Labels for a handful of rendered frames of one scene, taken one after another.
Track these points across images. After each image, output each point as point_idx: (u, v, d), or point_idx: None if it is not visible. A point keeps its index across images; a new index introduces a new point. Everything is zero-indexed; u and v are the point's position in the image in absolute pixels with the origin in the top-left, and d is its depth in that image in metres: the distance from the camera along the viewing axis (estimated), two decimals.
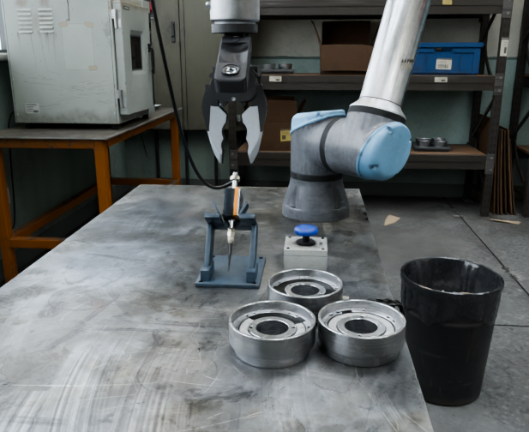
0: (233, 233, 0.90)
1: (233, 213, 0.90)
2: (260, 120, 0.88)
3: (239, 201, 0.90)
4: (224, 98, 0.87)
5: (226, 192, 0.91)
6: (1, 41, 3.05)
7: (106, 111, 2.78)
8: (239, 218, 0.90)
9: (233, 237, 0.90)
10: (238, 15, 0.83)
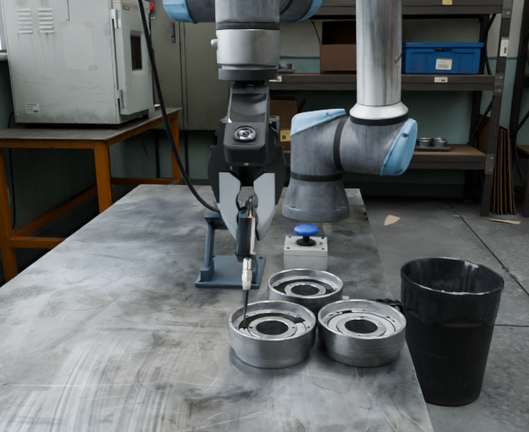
0: (249, 277, 0.69)
1: None
2: (276, 190, 0.69)
3: (254, 236, 0.69)
4: None
5: (241, 223, 0.70)
6: (1, 41, 3.05)
7: (106, 111, 2.78)
8: (254, 256, 0.70)
9: (249, 282, 0.69)
10: (254, 60, 0.64)
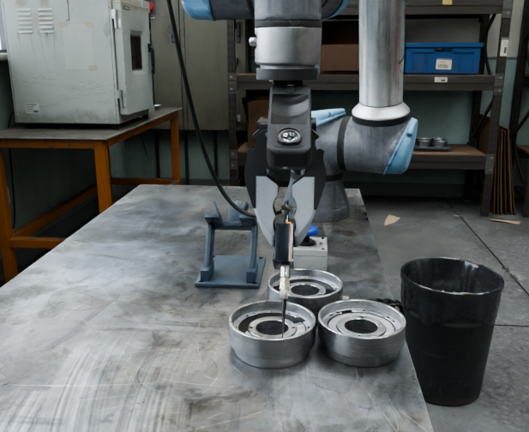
0: (288, 285, 0.67)
1: None
2: (315, 195, 0.66)
3: (292, 243, 0.67)
4: None
5: (279, 229, 0.67)
6: (1, 41, 3.05)
7: (106, 111, 2.78)
8: (291, 263, 0.67)
9: (288, 291, 0.67)
10: (296, 58, 0.61)
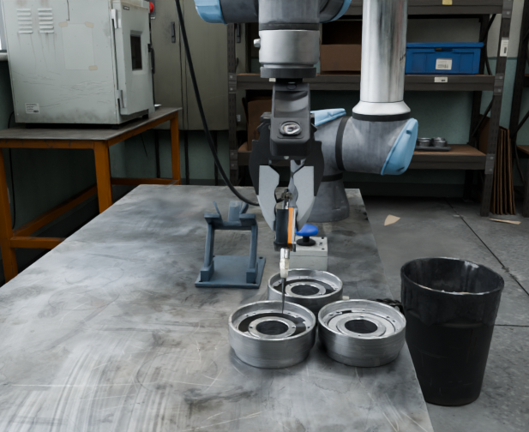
0: (287, 265, 0.73)
1: (288, 241, 0.72)
2: (315, 183, 0.73)
3: (294, 226, 0.73)
4: (274, 155, 0.72)
5: (279, 214, 0.73)
6: (1, 41, 3.05)
7: (106, 111, 2.78)
8: (294, 245, 0.73)
9: (287, 270, 0.73)
10: (296, 58, 0.68)
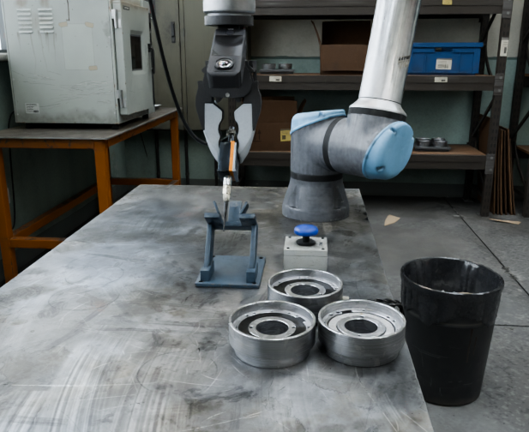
0: (229, 190, 0.84)
1: (229, 169, 0.83)
2: (253, 118, 0.83)
3: (235, 156, 0.83)
4: (217, 93, 0.82)
5: (222, 147, 0.84)
6: (1, 41, 3.05)
7: (106, 111, 2.78)
8: (235, 173, 0.84)
9: (229, 195, 0.83)
10: (233, 7, 0.78)
